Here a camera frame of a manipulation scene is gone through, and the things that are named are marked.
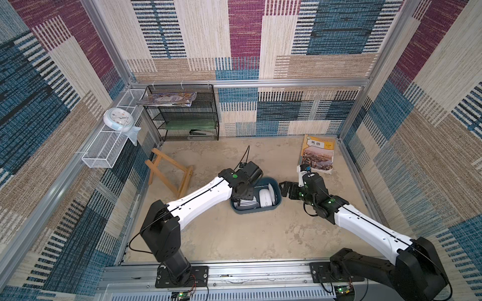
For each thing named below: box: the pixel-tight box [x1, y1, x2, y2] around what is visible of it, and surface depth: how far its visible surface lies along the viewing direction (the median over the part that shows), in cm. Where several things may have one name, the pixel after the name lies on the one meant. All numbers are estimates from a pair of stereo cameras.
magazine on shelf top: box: [135, 91, 198, 108], surface depth 89 cm
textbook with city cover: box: [298, 134, 336, 175], surface depth 114 cm
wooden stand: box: [144, 147, 194, 199], surface depth 95 cm
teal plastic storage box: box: [230, 176, 283, 215], surface depth 93 cm
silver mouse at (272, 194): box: [267, 183, 277, 206], surface depth 93 cm
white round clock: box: [102, 107, 135, 133], surface depth 76 cm
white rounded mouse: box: [259, 188, 273, 208], surface depth 93 cm
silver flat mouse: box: [234, 196, 261, 211], surface depth 91 cm
